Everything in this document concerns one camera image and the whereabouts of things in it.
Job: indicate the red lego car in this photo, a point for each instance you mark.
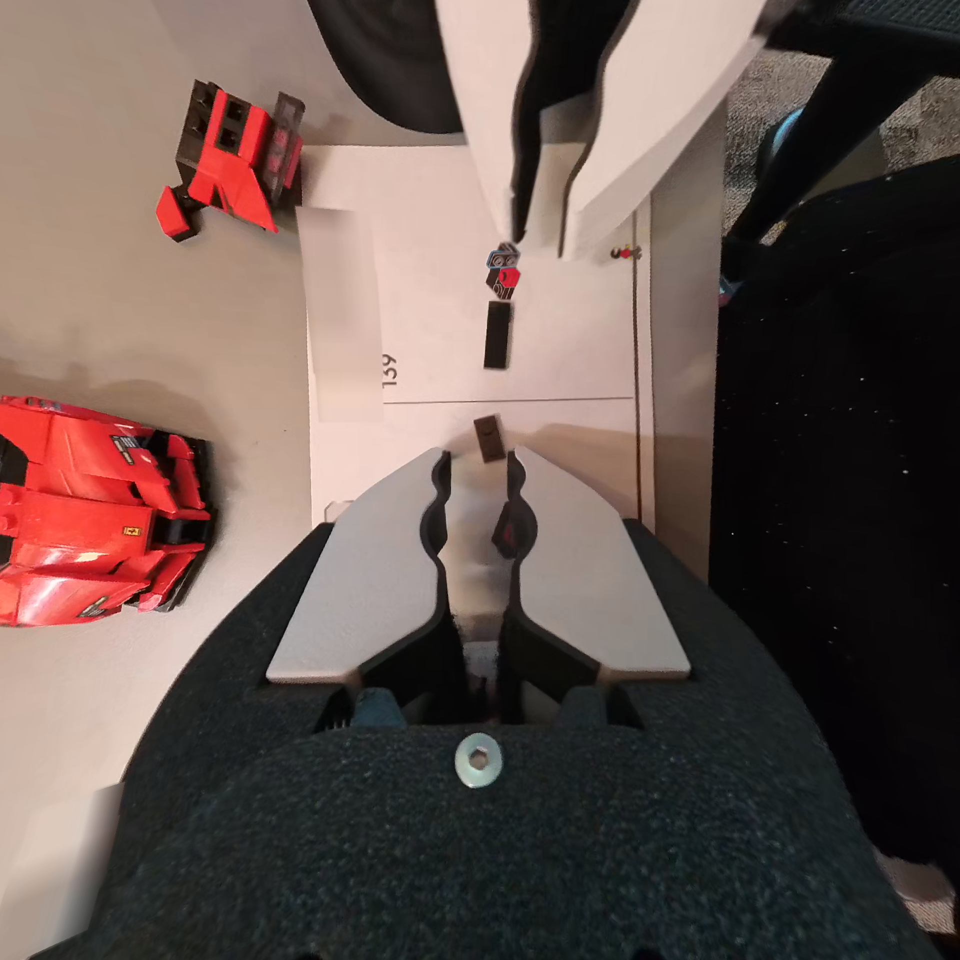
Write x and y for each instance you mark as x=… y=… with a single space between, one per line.
x=90 y=510

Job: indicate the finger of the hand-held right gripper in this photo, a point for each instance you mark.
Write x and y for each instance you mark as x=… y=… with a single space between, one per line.
x=480 y=90
x=668 y=90

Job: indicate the small dark lego plate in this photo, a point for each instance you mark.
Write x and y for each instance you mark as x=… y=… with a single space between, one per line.
x=489 y=435

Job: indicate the lego instruction booklet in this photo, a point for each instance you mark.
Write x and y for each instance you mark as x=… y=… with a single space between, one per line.
x=420 y=225

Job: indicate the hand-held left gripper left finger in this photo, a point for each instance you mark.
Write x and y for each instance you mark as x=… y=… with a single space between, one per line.
x=360 y=600

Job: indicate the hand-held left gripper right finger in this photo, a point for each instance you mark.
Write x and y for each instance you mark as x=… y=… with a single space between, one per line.
x=600 y=600

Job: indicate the red black green lego assembly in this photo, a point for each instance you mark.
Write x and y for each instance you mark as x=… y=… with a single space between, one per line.
x=225 y=128

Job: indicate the black mesh chair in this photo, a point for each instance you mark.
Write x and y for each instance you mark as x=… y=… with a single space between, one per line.
x=390 y=60

